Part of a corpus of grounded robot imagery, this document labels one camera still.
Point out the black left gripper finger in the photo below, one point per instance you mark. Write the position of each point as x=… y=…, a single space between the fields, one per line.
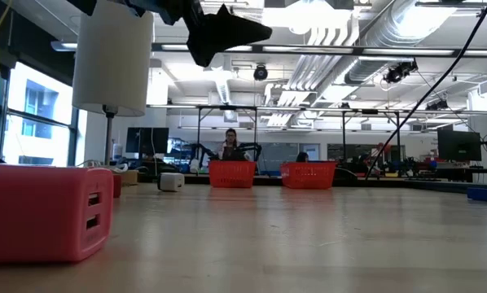
x=200 y=55
x=227 y=30

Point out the white USB charger cube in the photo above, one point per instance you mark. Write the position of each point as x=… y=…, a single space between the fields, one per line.
x=171 y=182

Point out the pink USB charger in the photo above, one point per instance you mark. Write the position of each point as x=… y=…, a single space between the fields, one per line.
x=36 y=211

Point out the black background robot arm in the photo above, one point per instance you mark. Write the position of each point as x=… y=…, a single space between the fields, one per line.
x=200 y=148
x=251 y=145

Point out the person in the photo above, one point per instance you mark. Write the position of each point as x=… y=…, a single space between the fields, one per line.
x=230 y=150
x=301 y=157

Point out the black computer monitor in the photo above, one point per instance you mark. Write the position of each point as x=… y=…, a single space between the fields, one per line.
x=146 y=140
x=459 y=145

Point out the white paper roll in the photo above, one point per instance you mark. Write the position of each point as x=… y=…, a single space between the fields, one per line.
x=194 y=166

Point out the black beam with light strips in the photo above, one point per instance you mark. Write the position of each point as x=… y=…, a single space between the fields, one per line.
x=349 y=51

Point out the red plastic basket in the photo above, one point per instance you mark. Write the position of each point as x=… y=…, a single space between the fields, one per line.
x=307 y=176
x=232 y=175

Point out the red desk lamp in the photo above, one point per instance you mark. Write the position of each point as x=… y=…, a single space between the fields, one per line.
x=384 y=147

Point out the blue bin at edge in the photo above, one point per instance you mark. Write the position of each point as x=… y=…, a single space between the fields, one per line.
x=485 y=194

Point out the black metal station frame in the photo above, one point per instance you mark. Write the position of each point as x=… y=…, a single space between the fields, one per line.
x=227 y=108
x=343 y=138

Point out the silver ventilation duct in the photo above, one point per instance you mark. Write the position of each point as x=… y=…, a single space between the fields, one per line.
x=384 y=40

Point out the black ceiling camera rig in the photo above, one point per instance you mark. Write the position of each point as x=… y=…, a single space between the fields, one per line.
x=396 y=74

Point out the black aluminium table frame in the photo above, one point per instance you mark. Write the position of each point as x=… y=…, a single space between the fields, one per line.
x=431 y=185

